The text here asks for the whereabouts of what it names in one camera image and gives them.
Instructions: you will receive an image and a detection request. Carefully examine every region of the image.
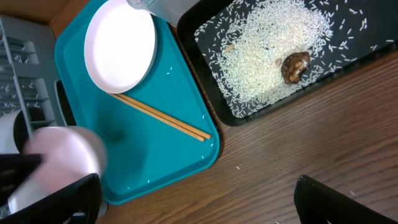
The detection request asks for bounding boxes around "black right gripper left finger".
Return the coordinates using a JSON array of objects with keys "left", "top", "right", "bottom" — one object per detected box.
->
[{"left": 1, "top": 174, "right": 103, "bottom": 224}]

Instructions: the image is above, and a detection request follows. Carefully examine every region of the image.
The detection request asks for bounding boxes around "white plastic cup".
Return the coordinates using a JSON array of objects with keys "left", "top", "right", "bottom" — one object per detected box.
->
[{"left": 1, "top": 110, "right": 29, "bottom": 154}]

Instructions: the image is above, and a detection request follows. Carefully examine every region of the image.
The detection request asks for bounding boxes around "large white round plate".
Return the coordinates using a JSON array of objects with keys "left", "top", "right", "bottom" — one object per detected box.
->
[{"left": 84, "top": 0, "right": 157, "bottom": 93}]

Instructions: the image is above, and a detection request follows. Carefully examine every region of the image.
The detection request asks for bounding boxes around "white shallow bowl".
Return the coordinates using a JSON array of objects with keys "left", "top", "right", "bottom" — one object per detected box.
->
[{"left": 8, "top": 126, "right": 107, "bottom": 214}]

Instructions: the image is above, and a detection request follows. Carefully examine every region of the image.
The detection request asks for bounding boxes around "teal serving tray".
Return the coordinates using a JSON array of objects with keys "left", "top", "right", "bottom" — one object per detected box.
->
[{"left": 54, "top": 1, "right": 220, "bottom": 205}]

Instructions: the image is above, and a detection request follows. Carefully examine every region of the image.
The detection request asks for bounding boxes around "white rice pile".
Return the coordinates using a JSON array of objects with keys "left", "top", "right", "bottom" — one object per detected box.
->
[{"left": 194, "top": 0, "right": 396, "bottom": 119}]

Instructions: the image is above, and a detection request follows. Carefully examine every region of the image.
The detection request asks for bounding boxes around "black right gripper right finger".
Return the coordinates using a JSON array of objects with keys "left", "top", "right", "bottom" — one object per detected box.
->
[{"left": 294, "top": 175, "right": 397, "bottom": 224}]

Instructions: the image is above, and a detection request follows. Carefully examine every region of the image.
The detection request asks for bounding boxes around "black rectangular tray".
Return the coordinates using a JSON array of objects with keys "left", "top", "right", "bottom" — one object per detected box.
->
[{"left": 176, "top": 0, "right": 398, "bottom": 128}]

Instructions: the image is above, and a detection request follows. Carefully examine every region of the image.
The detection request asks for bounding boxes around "brown food scrap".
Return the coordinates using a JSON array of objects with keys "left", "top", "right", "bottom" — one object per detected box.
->
[{"left": 280, "top": 52, "right": 311, "bottom": 84}]

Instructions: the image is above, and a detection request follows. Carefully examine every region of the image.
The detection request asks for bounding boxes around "wooden chopstick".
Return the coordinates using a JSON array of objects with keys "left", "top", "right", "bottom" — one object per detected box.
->
[
  {"left": 118, "top": 92, "right": 212, "bottom": 140},
  {"left": 108, "top": 93, "right": 206, "bottom": 142}
]

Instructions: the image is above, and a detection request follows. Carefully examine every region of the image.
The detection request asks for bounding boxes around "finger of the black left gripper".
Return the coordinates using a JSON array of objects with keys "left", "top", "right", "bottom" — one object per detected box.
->
[{"left": 0, "top": 154, "right": 42, "bottom": 205}]

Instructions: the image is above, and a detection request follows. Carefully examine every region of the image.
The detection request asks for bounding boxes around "clear plastic waste bin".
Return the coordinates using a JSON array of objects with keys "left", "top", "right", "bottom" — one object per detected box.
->
[{"left": 127, "top": 0, "right": 200, "bottom": 27}]

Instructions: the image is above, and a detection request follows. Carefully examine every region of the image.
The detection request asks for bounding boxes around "grey plastic dish rack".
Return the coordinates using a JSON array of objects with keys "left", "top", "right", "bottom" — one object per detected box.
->
[{"left": 1, "top": 15, "right": 66, "bottom": 139}]

